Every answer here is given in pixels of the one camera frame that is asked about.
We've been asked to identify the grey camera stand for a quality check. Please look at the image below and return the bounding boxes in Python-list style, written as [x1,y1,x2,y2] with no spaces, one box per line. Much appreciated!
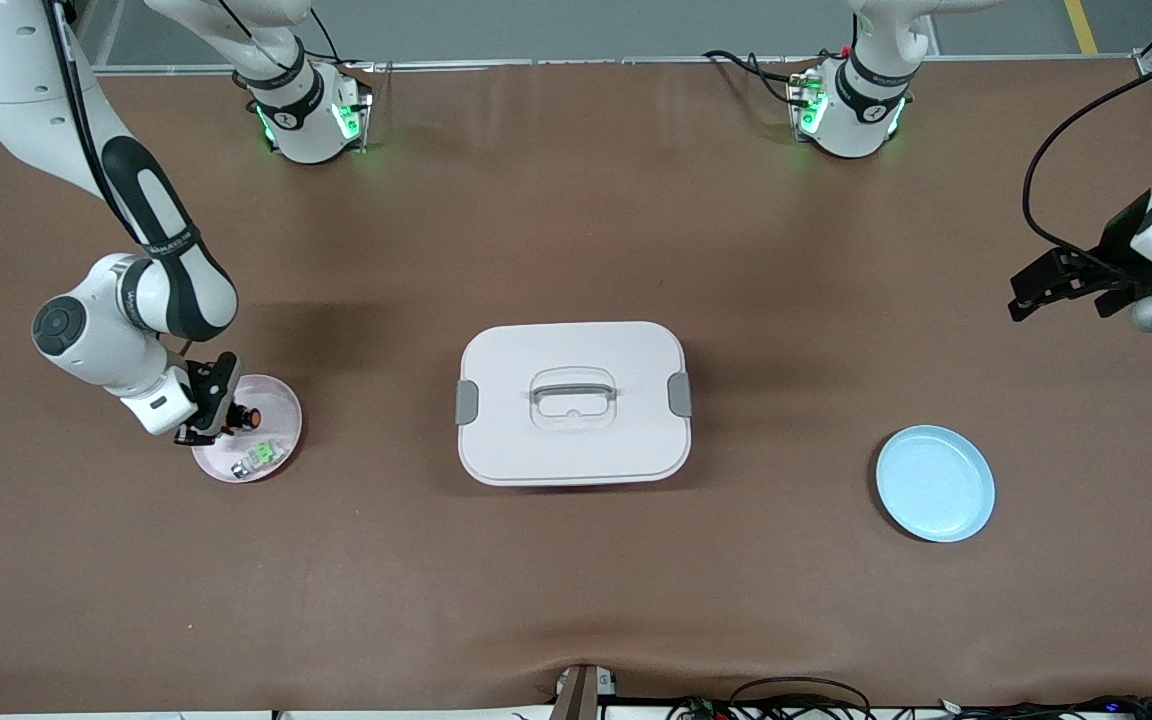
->
[548,663,620,720]

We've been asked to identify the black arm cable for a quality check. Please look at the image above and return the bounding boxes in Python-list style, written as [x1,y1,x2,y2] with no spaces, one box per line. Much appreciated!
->
[1022,55,1152,273]
[40,0,139,233]

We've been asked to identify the black looped cable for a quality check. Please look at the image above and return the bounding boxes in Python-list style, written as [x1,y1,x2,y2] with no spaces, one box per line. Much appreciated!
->
[729,676,873,720]

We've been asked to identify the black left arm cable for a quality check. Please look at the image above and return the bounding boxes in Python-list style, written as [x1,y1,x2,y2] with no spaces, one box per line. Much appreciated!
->
[1022,55,1152,273]

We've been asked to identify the white lidded box grey latches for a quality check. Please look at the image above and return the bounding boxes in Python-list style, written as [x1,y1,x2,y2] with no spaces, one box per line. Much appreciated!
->
[455,321,694,488]

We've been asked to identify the green and grey switch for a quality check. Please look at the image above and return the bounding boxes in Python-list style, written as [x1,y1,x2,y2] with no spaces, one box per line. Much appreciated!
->
[230,437,291,480]

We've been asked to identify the pink round plate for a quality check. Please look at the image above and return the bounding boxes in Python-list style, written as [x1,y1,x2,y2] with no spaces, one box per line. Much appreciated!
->
[190,374,304,484]

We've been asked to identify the bundle of thin cables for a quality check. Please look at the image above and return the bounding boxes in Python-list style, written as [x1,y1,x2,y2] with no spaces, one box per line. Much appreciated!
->
[666,694,1152,720]

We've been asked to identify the black base cable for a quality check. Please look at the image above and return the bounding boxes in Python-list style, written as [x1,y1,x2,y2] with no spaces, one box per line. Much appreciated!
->
[703,48,819,107]
[271,8,377,101]

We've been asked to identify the brown table mat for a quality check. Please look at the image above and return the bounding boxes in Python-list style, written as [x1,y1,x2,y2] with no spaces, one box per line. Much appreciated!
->
[0,60,1152,716]

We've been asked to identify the light blue round plate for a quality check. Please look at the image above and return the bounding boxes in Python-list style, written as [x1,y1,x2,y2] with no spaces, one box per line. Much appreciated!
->
[876,425,996,544]

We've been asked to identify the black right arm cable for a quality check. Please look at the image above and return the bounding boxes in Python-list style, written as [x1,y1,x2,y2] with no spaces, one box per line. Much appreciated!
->
[40,0,139,233]

